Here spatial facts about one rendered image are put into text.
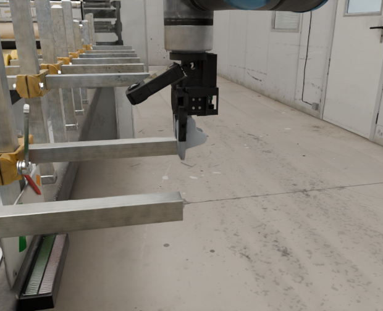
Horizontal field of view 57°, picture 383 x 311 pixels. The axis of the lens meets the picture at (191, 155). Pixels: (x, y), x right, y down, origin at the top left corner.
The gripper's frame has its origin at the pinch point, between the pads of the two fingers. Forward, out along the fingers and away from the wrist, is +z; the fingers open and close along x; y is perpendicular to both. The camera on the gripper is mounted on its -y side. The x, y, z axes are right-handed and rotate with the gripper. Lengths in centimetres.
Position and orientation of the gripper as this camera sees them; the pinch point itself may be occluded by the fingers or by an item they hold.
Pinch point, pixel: (178, 153)
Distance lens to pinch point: 72.1
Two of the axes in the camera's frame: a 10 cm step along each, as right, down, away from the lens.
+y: 9.8, -0.6, 1.8
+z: 0.0, 9.4, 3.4
